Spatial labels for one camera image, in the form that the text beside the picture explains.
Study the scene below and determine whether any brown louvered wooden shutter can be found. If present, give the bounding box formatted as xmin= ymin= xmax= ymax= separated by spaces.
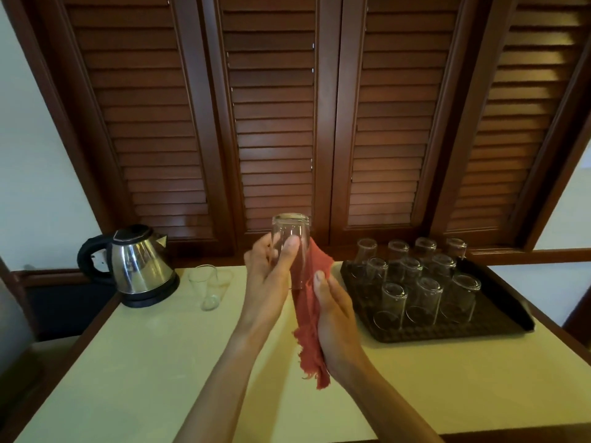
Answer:
xmin=201 ymin=0 xmax=344 ymax=247
xmin=11 ymin=0 xmax=234 ymax=257
xmin=427 ymin=0 xmax=591 ymax=252
xmin=330 ymin=0 xmax=488 ymax=247

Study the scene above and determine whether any person's right hand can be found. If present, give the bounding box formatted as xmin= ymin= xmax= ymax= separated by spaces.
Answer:
xmin=313 ymin=270 xmax=370 ymax=388

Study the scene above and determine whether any steel electric kettle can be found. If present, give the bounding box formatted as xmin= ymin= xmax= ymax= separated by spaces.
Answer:
xmin=76 ymin=224 xmax=180 ymax=309
xmin=119 ymin=274 xmax=180 ymax=309

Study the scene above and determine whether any red cloth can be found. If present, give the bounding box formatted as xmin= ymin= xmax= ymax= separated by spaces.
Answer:
xmin=291 ymin=237 xmax=336 ymax=391

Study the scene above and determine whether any person's right forearm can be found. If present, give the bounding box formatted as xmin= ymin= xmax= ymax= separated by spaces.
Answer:
xmin=344 ymin=363 xmax=444 ymax=443

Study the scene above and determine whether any group of clear glasses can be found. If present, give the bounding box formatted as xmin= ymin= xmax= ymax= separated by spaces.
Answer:
xmin=188 ymin=264 xmax=234 ymax=312

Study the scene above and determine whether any brown wooden wall rail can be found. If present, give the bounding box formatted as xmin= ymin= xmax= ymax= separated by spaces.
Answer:
xmin=468 ymin=247 xmax=591 ymax=267

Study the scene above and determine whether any person's left forearm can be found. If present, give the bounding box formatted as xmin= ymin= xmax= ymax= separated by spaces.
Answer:
xmin=174 ymin=324 xmax=267 ymax=443

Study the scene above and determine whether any person's left hand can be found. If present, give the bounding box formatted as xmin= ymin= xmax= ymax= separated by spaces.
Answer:
xmin=238 ymin=233 xmax=301 ymax=342

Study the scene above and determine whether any brown wooden door frame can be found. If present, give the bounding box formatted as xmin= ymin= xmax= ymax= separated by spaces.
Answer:
xmin=563 ymin=285 xmax=591 ymax=349

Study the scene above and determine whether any dark brown textured tray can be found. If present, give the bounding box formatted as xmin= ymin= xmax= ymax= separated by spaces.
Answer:
xmin=340 ymin=258 xmax=536 ymax=343

